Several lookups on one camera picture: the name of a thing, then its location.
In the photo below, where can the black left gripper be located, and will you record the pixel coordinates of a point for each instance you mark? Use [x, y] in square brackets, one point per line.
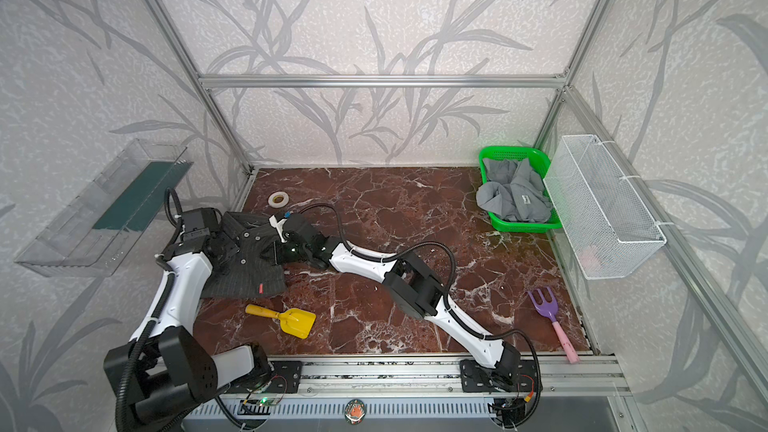
[225, 237]

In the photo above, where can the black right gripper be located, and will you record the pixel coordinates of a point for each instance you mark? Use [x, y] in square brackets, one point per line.
[287, 232]

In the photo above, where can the dark grey striped shirt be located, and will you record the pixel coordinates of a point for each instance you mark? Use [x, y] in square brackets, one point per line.
[248, 275]

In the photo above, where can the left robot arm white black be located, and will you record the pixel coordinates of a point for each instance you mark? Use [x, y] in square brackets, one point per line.
[162, 373]

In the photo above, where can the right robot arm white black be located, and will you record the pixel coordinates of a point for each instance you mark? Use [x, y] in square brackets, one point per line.
[414, 287]

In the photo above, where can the white tape roll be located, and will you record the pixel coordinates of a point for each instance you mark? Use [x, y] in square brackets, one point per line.
[278, 200]

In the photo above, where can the yellow toy shovel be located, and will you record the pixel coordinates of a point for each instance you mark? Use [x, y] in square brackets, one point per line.
[295, 322]

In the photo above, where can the round red sticker badge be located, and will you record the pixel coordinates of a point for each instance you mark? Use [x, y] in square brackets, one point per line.
[355, 411]

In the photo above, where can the light grey shirt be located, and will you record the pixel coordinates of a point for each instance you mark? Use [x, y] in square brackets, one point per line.
[514, 192]

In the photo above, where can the green plastic basket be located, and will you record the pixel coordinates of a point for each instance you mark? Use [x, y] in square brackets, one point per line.
[541, 164]

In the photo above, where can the purple pink toy tool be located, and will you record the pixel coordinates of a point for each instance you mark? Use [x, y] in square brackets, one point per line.
[546, 305]

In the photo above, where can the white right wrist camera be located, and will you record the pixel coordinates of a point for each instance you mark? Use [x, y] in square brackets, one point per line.
[278, 224]

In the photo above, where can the clear plastic wall tray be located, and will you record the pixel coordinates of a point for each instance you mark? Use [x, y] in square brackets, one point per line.
[97, 230]

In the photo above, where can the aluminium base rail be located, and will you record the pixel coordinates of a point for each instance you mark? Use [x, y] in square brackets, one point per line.
[418, 386]

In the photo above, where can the white wire mesh basket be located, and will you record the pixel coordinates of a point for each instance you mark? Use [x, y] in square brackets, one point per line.
[609, 227]

